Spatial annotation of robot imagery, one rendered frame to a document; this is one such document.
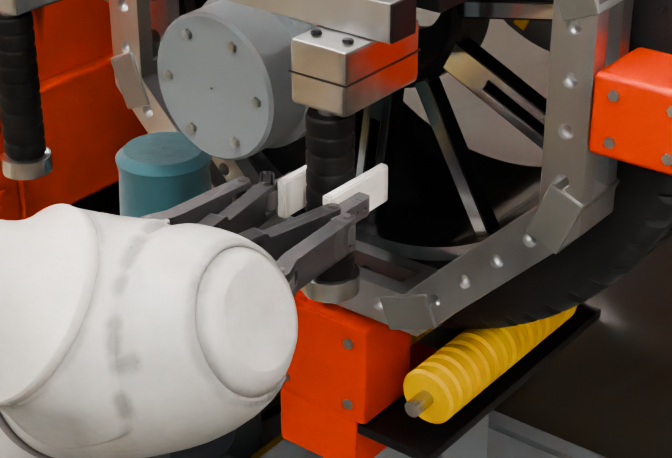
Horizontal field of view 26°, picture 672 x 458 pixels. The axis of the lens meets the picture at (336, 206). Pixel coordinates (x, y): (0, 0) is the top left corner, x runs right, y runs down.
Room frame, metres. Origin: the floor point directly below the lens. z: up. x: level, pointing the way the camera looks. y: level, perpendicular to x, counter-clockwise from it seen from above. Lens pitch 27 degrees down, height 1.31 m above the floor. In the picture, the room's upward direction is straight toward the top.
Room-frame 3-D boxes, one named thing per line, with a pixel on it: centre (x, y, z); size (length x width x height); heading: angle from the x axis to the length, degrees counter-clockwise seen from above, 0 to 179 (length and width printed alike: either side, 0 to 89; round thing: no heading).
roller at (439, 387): (1.25, -0.16, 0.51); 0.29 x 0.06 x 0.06; 142
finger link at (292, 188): (0.97, 0.02, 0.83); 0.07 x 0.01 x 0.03; 143
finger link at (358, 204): (0.91, -0.01, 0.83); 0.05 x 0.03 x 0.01; 142
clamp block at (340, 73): (0.98, -0.01, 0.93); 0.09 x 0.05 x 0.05; 142
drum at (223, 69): (1.19, 0.04, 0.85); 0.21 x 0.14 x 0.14; 142
